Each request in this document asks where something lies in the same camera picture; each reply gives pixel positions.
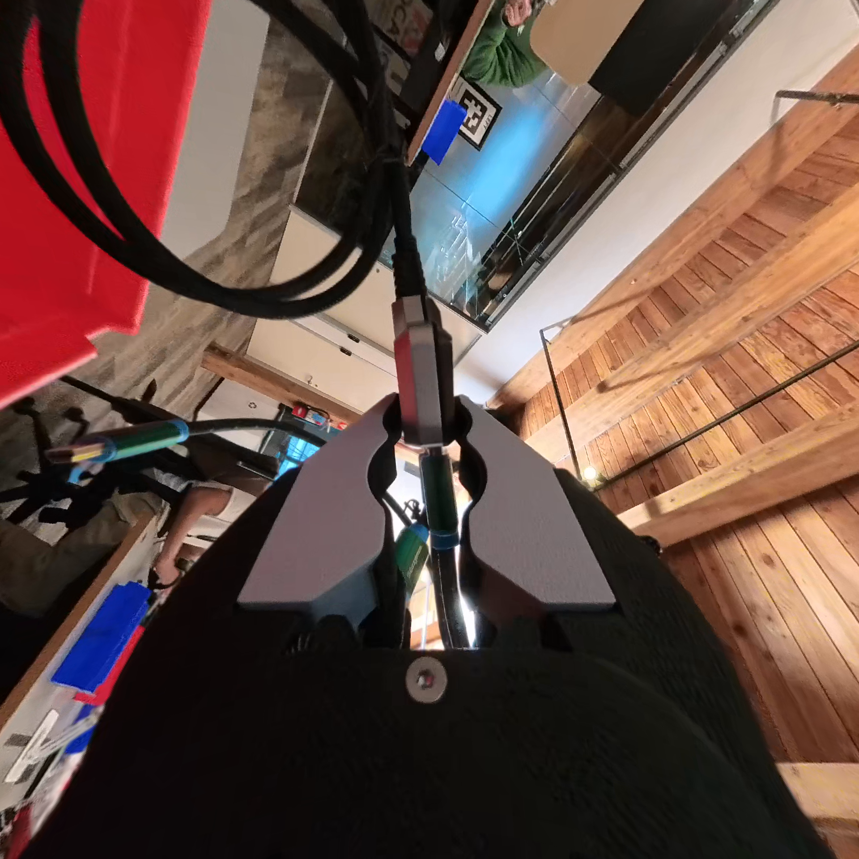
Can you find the black flat panel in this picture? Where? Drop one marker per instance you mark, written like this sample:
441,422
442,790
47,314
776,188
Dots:
664,60

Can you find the wooden beam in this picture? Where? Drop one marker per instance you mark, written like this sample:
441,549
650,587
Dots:
248,376

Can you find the black grey hdmi switch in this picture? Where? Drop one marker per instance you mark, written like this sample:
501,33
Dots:
419,376

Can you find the blue plastic bin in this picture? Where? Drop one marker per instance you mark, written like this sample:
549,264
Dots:
444,131
100,637

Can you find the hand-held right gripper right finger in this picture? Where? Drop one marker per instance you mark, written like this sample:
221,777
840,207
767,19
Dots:
537,537

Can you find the wood edged desk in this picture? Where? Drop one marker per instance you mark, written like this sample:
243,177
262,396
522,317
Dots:
449,87

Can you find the tan cardboard panel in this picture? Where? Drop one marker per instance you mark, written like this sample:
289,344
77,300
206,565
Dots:
577,33

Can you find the black white marker tag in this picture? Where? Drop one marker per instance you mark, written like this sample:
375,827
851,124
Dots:
480,114

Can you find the glass partition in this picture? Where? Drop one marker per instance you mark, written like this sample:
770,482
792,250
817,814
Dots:
510,168

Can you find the red plastic bin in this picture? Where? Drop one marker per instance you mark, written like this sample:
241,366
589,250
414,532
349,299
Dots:
67,302

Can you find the white low cabinet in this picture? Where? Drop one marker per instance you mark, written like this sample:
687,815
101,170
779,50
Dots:
322,362

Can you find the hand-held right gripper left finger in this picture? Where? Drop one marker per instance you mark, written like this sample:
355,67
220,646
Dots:
315,537

